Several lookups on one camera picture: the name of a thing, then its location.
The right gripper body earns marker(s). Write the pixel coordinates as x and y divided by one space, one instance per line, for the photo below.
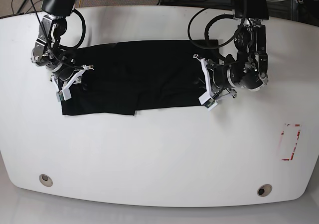
63 75

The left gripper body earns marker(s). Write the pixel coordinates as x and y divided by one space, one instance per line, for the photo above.
216 86

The black t-shirt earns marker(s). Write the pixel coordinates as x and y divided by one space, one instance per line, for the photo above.
139 75

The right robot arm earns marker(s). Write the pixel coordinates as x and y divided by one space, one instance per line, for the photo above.
49 53

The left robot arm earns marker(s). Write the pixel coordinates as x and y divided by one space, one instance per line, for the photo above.
244 57

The red tape rectangle marking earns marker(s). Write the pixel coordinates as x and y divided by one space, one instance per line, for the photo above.
289 140

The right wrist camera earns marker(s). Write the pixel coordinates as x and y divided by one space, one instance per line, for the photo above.
63 95

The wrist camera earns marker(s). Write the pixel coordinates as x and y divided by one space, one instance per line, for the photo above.
63 95
207 101

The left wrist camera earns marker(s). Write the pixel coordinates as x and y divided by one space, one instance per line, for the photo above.
207 101

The left table cable grommet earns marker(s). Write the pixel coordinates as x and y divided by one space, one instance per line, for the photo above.
45 180

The table cable grommet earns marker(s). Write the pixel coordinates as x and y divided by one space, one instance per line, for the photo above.
264 190
45 180

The right table cable grommet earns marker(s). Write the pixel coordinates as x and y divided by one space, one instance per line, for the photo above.
264 190

